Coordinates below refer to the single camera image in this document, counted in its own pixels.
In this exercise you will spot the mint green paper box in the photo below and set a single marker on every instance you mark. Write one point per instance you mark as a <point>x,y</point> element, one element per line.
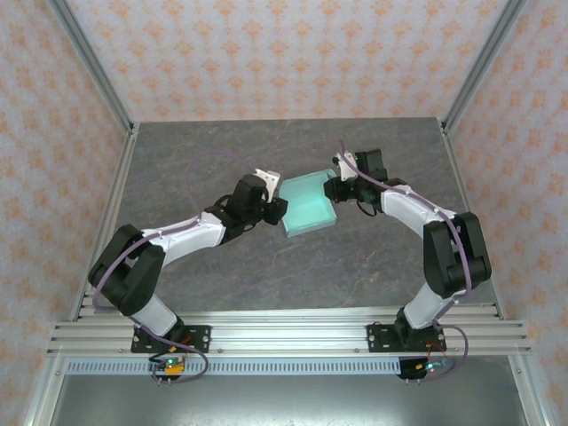
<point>306,204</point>

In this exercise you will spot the green lit right circuit board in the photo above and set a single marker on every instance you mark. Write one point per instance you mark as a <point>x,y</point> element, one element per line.
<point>432,366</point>

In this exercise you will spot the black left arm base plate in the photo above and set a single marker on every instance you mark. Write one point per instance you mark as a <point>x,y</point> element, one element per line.
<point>199,337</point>

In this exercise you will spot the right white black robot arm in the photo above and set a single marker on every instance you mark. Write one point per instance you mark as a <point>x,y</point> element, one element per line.
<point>404,208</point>

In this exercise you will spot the aluminium table side rail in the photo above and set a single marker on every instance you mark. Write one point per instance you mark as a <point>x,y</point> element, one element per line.
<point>108,213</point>
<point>466,186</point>

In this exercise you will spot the wide aluminium mounting beam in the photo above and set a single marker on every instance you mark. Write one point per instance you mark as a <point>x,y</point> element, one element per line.
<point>288,339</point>

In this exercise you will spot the grey metal shelf sheet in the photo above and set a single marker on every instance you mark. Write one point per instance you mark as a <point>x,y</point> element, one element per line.
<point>288,401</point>

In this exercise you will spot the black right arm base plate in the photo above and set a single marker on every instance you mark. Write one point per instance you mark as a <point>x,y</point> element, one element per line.
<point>378,337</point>

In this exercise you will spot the aluminium frame post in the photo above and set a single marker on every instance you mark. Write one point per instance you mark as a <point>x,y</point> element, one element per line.
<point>95,66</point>
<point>481,66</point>

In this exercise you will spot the narrow aluminium cross beam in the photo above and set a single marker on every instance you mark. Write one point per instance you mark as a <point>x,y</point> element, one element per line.
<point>288,316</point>

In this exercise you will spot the yellow green left circuit board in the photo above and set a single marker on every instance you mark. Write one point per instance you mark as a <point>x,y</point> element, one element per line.
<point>171,366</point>

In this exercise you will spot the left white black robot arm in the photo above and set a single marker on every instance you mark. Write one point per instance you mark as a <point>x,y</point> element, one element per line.
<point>186,237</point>

